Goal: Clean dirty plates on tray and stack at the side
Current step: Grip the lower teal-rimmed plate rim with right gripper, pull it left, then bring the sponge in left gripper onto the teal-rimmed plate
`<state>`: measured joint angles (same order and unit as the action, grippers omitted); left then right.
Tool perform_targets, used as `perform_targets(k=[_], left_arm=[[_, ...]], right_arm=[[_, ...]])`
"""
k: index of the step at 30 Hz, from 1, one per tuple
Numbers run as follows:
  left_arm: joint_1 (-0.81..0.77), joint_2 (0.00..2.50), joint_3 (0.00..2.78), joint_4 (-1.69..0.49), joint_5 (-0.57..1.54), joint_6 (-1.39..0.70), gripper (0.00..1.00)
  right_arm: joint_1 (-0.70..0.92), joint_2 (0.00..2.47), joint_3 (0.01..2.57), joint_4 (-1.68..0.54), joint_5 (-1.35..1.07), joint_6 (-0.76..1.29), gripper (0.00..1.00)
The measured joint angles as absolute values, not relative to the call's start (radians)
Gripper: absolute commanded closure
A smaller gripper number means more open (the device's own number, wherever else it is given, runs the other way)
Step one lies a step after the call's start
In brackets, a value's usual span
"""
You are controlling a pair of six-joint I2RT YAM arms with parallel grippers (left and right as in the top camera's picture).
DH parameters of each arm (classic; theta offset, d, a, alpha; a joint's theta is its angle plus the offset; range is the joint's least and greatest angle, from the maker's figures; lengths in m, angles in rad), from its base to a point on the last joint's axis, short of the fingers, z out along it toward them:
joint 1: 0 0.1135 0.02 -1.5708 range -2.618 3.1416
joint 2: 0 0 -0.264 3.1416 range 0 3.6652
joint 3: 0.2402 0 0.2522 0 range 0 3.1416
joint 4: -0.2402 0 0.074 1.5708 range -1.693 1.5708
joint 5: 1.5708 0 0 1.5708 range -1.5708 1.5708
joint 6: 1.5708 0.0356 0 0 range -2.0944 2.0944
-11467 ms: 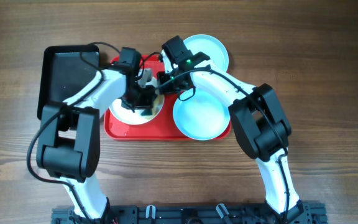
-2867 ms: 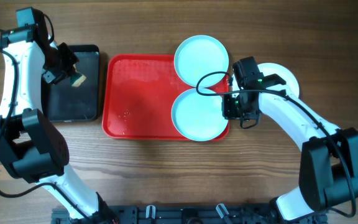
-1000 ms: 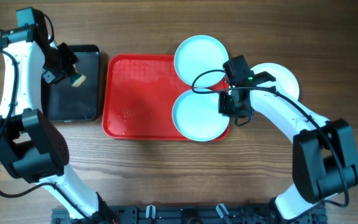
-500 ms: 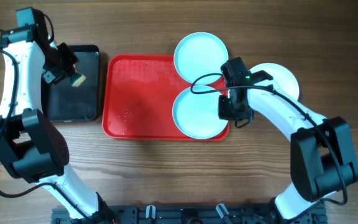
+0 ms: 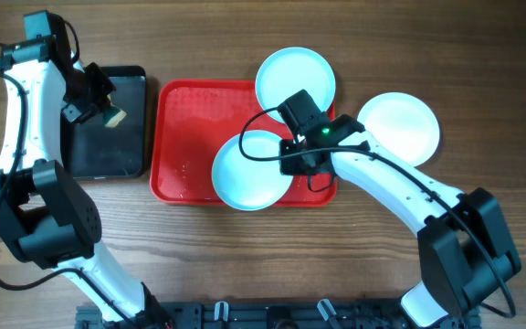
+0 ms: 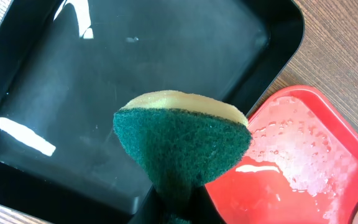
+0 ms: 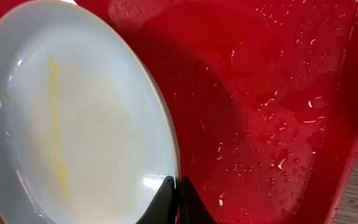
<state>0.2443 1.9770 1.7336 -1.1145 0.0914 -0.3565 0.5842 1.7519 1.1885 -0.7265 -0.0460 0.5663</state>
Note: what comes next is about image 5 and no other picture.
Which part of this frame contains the green yellow sponge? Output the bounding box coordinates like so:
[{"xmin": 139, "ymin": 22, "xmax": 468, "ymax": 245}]
[{"xmin": 102, "ymin": 95, "xmax": 127, "ymax": 128}]

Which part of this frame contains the light blue plate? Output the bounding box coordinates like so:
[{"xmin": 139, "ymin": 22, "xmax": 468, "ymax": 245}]
[
  {"xmin": 255, "ymin": 47, "xmax": 336, "ymax": 112},
  {"xmin": 211, "ymin": 134, "xmax": 293, "ymax": 211}
]

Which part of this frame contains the white round plate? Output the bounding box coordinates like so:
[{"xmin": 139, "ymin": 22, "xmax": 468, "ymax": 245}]
[{"xmin": 357, "ymin": 92, "xmax": 441, "ymax": 166}]

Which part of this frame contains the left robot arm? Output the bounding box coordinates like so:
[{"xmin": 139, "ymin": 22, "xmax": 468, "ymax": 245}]
[{"xmin": 0, "ymin": 10, "xmax": 174, "ymax": 328}]

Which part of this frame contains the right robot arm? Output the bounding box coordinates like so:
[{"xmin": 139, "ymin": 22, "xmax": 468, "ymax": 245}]
[{"xmin": 277, "ymin": 90, "xmax": 521, "ymax": 327}]

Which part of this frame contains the black rectangular tray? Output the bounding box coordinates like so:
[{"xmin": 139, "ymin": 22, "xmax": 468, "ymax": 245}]
[{"xmin": 60, "ymin": 66, "xmax": 147, "ymax": 179}]

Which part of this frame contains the red plastic tray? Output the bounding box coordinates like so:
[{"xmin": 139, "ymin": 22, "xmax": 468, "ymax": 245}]
[{"xmin": 150, "ymin": 80, "xmax": 337, "ymax": 207}]

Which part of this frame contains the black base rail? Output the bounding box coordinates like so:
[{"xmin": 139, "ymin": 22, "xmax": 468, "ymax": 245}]
[{"xmin": 74, "ymin": 297, "xmax": 481, "ymax": 329}]

